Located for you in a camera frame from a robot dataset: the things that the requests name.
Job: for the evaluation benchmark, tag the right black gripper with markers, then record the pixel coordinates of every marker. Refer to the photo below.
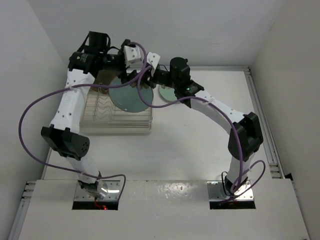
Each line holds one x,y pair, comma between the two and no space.
148,77

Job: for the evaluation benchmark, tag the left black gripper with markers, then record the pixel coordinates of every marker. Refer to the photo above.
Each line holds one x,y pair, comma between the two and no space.
128,77

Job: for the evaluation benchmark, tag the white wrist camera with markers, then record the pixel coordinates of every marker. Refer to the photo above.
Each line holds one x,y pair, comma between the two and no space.
132,55
153,59

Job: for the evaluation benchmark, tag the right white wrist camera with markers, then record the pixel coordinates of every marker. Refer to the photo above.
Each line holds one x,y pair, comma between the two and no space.
153,59

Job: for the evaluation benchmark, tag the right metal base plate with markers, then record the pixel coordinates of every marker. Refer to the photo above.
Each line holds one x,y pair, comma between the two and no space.
216,192

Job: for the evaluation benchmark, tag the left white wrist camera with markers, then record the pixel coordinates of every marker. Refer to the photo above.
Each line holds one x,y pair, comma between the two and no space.
132,55

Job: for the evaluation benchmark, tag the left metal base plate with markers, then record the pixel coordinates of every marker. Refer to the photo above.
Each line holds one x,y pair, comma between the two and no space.
110,191

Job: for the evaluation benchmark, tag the green flower plate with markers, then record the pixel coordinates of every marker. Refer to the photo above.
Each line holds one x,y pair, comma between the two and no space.
127,98
167,93

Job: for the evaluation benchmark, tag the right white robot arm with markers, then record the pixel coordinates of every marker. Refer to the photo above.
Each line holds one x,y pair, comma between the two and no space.
244,130

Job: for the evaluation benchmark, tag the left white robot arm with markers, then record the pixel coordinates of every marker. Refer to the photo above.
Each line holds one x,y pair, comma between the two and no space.
63,133

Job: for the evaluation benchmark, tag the aluminium frame rail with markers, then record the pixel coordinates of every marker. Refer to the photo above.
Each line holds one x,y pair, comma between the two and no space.
270,149

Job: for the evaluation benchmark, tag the wire dish rack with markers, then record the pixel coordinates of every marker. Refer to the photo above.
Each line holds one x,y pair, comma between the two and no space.
101,117

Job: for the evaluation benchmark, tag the brown ceramic plate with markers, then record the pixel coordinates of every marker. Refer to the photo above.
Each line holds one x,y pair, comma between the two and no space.
106,76

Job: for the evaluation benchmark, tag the metal base plate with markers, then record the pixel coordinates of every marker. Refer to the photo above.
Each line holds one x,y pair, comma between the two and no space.
216,192
110,191

